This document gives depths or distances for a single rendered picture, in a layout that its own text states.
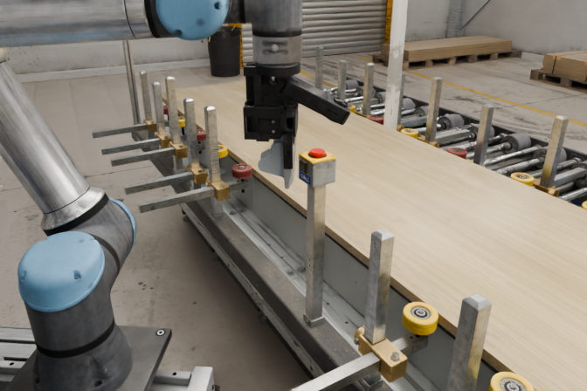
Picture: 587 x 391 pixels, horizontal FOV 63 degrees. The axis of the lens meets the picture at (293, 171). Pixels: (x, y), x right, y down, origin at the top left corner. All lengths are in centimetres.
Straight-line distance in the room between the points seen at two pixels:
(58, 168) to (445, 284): 94
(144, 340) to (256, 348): 149
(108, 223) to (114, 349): 20
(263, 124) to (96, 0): 30
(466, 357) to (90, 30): 79
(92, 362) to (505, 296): 95
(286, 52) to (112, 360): 55
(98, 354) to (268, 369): 153
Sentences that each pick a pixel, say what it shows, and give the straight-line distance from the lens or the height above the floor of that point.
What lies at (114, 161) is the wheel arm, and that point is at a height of 84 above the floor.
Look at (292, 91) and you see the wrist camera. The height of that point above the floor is 148.
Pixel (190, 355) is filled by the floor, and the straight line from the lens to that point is 242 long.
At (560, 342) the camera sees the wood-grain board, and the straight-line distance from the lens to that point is 125.
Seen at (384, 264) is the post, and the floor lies 106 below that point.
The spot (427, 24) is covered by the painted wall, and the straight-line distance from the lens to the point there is 1079.
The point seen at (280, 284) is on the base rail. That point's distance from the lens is 161.
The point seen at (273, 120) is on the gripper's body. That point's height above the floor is 143.
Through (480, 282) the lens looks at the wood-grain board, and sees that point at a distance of 137.
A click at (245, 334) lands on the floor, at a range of 248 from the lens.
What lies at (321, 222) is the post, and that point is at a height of 104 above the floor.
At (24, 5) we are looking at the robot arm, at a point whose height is 162.
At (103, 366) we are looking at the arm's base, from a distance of 85.
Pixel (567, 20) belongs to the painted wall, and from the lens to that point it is 954.
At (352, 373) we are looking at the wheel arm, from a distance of 115.
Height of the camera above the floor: 166
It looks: 24 degrees down
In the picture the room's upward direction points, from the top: straight up
